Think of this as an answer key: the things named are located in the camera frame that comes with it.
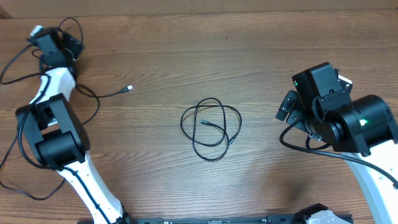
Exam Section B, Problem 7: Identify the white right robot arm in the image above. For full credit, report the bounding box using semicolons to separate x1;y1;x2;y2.
276;62;397;223

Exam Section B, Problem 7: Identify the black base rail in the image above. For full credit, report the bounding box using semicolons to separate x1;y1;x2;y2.
77;202;355;224

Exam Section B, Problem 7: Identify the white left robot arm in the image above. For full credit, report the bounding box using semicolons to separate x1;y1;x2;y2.
16;26;129;223

